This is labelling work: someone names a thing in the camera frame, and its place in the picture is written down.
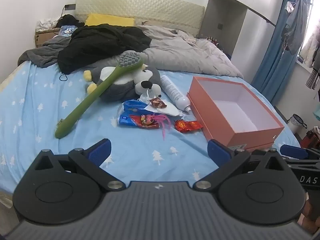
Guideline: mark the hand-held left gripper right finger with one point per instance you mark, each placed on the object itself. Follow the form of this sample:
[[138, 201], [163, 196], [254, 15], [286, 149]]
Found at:
[[218, 151]]

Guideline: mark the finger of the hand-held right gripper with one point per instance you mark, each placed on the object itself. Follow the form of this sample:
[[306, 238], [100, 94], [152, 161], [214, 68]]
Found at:
[[292, 152]]

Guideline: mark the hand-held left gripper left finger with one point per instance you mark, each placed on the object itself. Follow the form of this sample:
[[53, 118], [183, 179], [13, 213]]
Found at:
[[101, 151]]

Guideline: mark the orange cardboard box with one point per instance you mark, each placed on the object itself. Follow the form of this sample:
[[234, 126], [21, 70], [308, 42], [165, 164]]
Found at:
[[217, 120]]

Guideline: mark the blue white plastic bag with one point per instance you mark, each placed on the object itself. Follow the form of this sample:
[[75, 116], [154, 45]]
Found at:
[[127, 120]]

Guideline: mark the white translucent mask packet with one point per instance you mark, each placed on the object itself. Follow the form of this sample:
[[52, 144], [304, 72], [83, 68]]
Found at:
[[172, 110]]

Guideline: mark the small black white dog plush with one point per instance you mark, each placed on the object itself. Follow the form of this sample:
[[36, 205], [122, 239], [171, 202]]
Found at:
[[142, 86]]

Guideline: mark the red bag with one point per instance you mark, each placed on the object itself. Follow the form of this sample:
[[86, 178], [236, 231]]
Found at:
[[310, 140]]

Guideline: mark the blue tree-print bedsheet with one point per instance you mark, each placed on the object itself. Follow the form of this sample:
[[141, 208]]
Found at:
[[140, 150]]

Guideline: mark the red foil snack packet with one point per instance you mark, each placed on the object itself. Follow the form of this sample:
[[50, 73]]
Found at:
[[187, 126]]

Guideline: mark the pink feather toy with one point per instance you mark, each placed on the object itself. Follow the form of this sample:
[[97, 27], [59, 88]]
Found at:
[[165, 122]]

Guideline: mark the grey penguin plush toy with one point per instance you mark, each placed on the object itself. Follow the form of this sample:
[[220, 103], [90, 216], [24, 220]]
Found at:
[[120, 87]]

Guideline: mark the white spray bottle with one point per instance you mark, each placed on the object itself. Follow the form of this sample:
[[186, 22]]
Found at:
[[172, 92]]

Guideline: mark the small brown candy packet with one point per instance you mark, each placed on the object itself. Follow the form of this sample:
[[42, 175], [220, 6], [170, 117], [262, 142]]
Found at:
[[158, 102]]

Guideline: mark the striped hanging garment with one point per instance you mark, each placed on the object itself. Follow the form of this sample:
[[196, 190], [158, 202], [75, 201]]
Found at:
[[313, 80]]

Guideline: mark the blue curtain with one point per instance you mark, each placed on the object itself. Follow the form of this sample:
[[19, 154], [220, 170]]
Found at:
[[277, 55]]

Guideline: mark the light grey duvet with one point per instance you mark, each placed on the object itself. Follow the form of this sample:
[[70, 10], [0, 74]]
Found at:
[[190, 55]]

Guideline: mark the white hanging garment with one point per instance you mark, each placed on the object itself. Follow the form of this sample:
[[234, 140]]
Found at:
[[311, 47]]

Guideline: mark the black garment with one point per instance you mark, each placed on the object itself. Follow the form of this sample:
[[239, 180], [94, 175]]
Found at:
[[100, 45]]

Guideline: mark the row of small cosmetics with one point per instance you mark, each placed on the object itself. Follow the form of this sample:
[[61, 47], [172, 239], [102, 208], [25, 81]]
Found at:
[[215, 42]]

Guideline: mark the dark grey blanket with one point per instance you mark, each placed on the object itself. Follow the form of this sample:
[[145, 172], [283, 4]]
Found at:
[[42, 52]]

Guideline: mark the blue cartoon print bag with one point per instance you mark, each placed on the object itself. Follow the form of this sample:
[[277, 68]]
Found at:
[[67, 30]]

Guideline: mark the grey-blue hanging garment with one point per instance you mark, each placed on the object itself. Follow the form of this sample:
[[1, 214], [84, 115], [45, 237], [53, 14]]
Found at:
[[297, 25]]

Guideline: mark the yellow pillow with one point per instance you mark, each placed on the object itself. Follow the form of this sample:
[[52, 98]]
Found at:
[[107, 20]]

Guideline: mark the black bundled cloth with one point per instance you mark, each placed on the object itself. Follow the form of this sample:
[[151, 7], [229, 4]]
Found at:
[[67, 20]]

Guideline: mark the white crumpled cloth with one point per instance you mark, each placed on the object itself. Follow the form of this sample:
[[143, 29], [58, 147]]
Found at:
[[46, 25]]

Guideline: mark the cream quilted pillow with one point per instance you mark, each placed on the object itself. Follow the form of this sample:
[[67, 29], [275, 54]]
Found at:
[[140, 7]]

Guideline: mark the dark square wall switch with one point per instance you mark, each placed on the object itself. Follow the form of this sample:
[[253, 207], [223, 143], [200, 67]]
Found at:
[[220, 26]]

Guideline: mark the black wall socket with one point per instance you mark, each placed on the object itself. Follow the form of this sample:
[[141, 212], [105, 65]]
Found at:
[[70, 7]]

